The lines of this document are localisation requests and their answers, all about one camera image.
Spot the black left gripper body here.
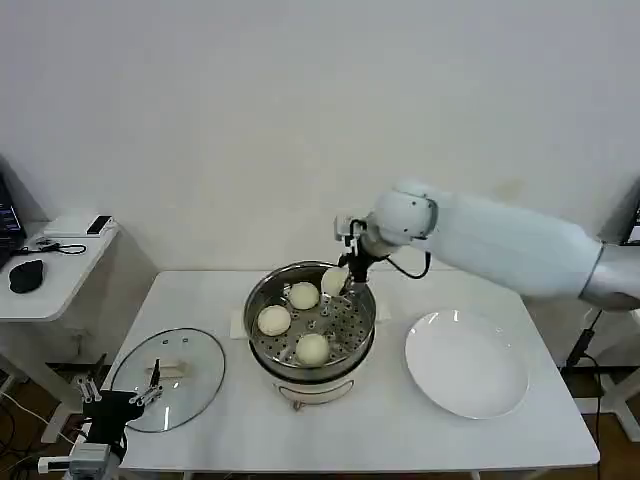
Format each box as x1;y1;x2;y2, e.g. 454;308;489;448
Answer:
81;390;147;447

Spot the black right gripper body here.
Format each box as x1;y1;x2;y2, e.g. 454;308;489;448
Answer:
338;249;375;286

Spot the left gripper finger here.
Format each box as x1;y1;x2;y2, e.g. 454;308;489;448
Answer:
128;357;165;407
74;372;105;404

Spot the white steamed bun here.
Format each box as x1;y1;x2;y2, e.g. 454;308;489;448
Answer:
321;267;349;297
256;305;293;337
294;333;331;368
289;282;321;311

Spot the steel perforated steamer basket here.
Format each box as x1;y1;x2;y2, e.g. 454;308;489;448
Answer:
243;259;377;370

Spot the round glass lid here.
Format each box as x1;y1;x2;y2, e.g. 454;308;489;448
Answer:
109;327;228;434

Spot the white electric cooker base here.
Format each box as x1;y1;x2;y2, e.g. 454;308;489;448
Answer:
249;327;376;407

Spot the white side desk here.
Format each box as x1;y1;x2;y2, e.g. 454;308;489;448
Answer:
0;218;122;446

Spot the black computer mouse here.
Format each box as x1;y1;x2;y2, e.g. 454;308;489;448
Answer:
9;259;47;295

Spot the round white plate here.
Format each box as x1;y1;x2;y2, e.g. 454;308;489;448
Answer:
404;309;530;420

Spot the black and white phone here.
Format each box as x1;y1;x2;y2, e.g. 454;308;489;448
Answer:
86;215;114;237

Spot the black laptop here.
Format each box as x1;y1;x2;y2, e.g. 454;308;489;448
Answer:
0;167;29;272

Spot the dark laptop screen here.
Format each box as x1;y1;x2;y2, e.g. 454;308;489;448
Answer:
621;199;640;247

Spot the white desk with legs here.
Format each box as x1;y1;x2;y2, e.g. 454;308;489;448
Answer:
597;308;640;446

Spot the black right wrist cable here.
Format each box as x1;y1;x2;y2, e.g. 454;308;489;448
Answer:
383;248;433;281

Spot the black looped cable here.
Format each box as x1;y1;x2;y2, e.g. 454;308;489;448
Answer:
33;238;89;258

